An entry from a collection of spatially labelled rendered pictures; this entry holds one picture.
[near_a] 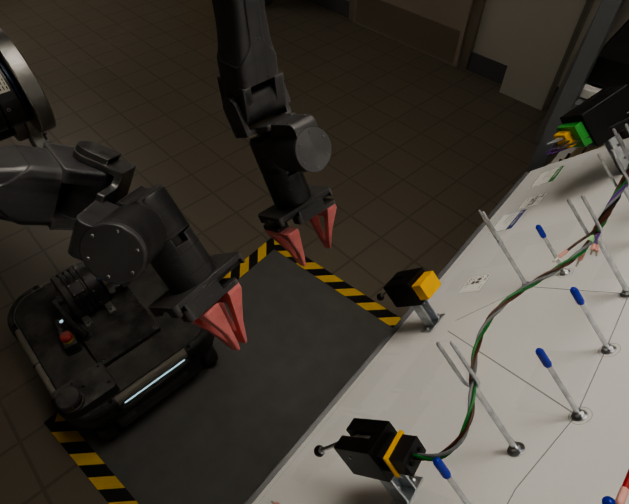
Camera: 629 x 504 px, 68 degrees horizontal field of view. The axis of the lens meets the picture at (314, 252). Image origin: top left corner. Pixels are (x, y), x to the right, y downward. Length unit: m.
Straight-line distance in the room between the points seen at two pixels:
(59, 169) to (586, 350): 0.58
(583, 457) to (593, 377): 0.10
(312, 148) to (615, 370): 0.41
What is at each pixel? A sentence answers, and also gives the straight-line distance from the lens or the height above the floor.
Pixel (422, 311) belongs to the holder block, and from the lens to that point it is 0.79.
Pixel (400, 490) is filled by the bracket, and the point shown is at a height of 1.05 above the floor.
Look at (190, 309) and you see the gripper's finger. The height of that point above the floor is 1.20.
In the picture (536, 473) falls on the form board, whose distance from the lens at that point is 0.52.
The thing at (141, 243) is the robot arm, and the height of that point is 1.31.
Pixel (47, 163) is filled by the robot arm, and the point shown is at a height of 1.33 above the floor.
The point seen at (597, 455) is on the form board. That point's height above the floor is 1.18.
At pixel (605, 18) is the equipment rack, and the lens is 1.16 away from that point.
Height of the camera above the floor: 1.60
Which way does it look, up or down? 49 degrees down
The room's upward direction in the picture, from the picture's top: straight up
